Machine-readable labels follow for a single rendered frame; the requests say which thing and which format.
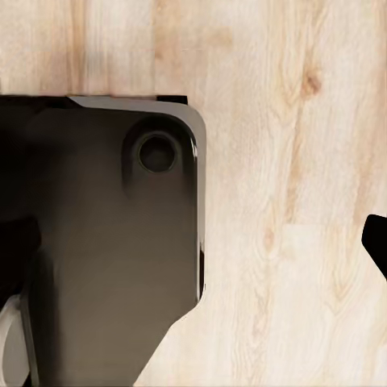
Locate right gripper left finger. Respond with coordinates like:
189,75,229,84
0,214,42,311

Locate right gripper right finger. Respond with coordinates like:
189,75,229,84
361,214,387,280

